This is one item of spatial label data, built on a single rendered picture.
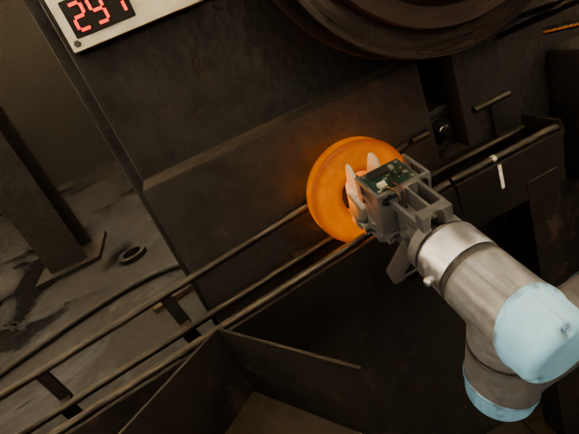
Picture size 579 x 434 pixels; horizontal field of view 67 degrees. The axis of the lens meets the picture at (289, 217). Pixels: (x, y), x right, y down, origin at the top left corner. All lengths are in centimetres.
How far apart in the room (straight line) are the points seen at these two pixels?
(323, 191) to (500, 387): 32
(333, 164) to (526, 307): 32
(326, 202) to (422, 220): 20
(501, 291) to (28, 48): 658
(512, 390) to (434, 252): 15
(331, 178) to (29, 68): 629
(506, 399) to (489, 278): 14
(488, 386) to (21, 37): 661
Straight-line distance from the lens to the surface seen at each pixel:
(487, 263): 44
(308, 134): 66
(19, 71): 680
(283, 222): 67
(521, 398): 51
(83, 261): 332
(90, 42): 65
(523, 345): 41
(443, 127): 79
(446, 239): 46
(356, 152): 62
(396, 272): 58
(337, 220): 63
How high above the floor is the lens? 102
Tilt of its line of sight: 25 degrees down
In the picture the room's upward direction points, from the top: 23 degrees counter-clockwise
